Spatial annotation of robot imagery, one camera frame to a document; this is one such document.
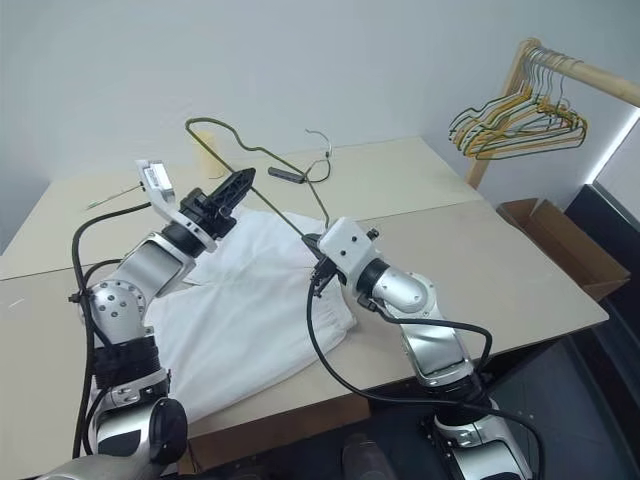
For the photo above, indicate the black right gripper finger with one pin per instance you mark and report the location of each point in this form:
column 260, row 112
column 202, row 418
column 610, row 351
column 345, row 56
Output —
column 314, row 245

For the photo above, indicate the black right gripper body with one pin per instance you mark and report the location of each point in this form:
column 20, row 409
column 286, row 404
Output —
column 326, row 274

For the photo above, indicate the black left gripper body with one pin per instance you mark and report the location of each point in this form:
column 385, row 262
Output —
column 207, row 212

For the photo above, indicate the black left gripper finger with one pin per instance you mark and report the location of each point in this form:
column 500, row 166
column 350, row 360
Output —
column 234, row 184
column 240, row 196

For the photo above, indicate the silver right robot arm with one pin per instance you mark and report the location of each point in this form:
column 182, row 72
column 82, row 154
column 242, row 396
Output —
column 410, row 295

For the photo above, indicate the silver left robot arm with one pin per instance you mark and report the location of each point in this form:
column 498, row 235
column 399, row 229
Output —
column 145, row 265

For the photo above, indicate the white shorts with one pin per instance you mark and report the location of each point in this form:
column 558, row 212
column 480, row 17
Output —
column 240, row 310

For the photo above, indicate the cream cylinder roll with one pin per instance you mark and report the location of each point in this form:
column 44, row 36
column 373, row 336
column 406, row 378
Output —
column 207, row 152

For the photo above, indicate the small black oblong device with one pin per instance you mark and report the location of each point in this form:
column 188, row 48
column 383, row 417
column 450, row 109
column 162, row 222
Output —
column 285, row 174

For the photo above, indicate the thin green stick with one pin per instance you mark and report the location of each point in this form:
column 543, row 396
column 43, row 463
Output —
column 115, row 196

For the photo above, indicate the dark rounded shape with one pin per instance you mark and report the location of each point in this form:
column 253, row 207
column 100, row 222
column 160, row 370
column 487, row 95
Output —
column 370, row 460

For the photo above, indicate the hangers on rack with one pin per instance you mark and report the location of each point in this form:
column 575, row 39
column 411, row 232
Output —
column 530, row 151

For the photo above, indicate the brown cardboard box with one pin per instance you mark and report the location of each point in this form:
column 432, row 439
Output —
column 575, row 250

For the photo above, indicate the black cabinet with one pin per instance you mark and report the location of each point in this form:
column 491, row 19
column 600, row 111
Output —
column 615, row 225

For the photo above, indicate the wooden clothes rack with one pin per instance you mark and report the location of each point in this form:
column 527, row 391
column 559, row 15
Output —
column 600, row 75

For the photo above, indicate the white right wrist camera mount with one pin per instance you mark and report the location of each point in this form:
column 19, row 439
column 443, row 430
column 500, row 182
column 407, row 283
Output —
column 350, row 245

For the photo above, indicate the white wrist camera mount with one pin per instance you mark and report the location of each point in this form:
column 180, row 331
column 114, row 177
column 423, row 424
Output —
column 350, row 245
column 159, row 186

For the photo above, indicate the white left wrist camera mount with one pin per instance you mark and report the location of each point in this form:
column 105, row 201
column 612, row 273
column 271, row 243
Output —
column 159, row 186

